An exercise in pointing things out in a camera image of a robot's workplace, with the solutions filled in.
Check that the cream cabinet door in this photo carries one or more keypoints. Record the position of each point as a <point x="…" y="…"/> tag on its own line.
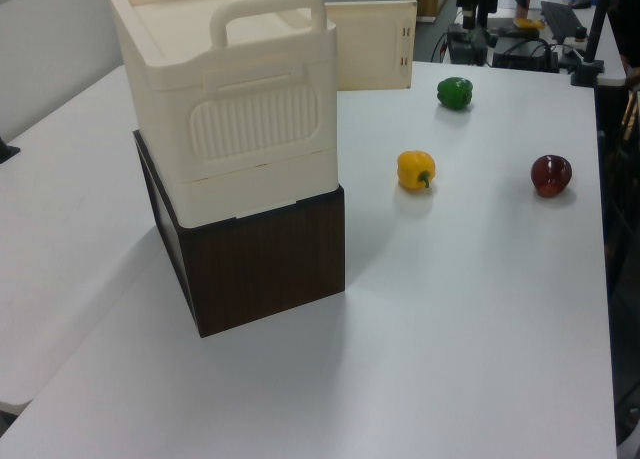
<point x="370" y="44"/>

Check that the black electronics box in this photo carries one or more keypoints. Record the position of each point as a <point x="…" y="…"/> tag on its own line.
<point x="467" y="46"/>

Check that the small yellow object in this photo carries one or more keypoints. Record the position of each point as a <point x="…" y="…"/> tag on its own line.
<point x="528" y="24"/>

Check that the flat black device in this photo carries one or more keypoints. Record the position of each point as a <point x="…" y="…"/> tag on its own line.
<point x="525" y="56"/>

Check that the green bell pepper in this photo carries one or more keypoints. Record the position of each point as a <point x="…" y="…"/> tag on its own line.
<point x="455" y="93"/>

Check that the black computer keyboard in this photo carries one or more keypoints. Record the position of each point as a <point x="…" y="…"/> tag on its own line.
<point x="562" y="21"/>

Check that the black stand pole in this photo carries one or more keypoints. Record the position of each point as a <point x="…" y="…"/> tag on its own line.
<point x="599" y="19"/>

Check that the black table clamp base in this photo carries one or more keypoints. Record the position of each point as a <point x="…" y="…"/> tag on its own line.
<point x="587" y="73"/>

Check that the yellow bell pepper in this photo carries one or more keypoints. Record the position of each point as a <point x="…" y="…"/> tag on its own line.
<point x="414" y="170"/>

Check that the dark red apple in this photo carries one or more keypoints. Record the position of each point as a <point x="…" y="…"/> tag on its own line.
<point x="551" y="176"/>

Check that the dark brown wooden box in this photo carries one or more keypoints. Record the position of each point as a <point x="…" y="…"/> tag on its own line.
<point x="265" y="259"/>

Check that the black bracket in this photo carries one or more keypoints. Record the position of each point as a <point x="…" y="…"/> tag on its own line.
<point x="7" y="151"/>

